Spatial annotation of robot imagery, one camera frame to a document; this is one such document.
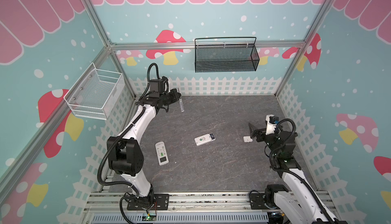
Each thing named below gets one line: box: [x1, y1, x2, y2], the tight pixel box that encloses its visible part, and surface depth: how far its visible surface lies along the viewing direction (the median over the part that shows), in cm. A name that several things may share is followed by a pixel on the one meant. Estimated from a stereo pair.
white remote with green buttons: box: [154, 141, 170, 166], surface depth 91 cm
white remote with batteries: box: [193, 132, 216, 147], surface depth 96 cm
